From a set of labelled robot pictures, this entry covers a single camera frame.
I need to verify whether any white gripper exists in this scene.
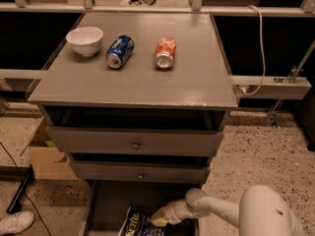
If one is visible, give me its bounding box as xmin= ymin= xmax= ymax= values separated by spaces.
xmin=151 ymin=199 xmax=192 ymax=227

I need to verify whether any blue Kettle chip bag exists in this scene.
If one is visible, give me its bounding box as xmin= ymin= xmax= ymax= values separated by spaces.
xmin=118 ymin=206 xmax=165 ymax=236

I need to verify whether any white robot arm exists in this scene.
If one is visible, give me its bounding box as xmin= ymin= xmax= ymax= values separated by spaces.
xmin=151 ymin=185 xmax=306 ymax=236

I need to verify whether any grey middle drawer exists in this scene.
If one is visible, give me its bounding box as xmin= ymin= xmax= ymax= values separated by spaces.
xmin=70 ymin=153 xmax=209 ymax=184

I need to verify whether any grey drawer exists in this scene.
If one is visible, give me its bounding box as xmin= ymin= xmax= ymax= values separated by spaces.
xmin=79 ymin=181 xmax=194 ymax=236
xmin=70 ymin=153 xmax=209 ymax=184
xmin=45 ymin=106 xmax=223 ymax=156

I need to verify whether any grey bottom drawer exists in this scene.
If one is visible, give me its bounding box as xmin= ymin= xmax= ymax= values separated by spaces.
xmin=79 ymin=181 xmax=194 ymax=236

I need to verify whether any grey top drawer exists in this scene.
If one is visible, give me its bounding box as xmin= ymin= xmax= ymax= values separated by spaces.
xmin=45 ymin=106 xmax=223 ymax=156

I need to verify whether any grey drawer cabinet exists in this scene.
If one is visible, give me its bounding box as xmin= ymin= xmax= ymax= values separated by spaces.
xmin=29 ymin=13 xmax=237 ymax=236

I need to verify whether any cardboard box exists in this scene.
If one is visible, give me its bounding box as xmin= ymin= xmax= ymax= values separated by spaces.
xmin=27 ymin=118 xmax=78 ymax=180

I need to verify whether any black floor bar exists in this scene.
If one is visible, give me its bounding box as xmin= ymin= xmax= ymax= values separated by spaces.
xmin=6 ymin=166 xmax=33 ymax=214

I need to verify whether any white sneaker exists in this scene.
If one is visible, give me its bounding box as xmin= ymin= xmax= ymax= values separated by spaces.
xmin=0 ymin=211 xmax=34 ymax=236

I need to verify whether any orange soda can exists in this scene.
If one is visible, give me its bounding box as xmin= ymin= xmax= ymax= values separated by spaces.
xmin=155 ymin=36 xmax=176 ymax=69

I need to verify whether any blue soda can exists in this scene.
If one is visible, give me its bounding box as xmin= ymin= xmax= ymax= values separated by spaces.
xmin=105 ymin=35 xmax=135 ymax=69

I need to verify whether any white ceramic bowl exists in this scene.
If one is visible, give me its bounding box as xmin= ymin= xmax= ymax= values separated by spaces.
xmin=66 ymin=27 xmax=103 ymax=57

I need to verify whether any white cable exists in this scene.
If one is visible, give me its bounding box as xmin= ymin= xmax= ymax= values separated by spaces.
xmin=239 ymin=4 xmax=267 ymax=97

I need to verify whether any metal railing frame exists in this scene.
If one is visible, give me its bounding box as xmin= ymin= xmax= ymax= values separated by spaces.
xmin=1 ymin=6 xmax=311 ymax=127

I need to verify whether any black floor cable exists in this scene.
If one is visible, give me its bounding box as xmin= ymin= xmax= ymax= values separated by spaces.
xmin=0 ymin=141 xmax=53 ymax=236

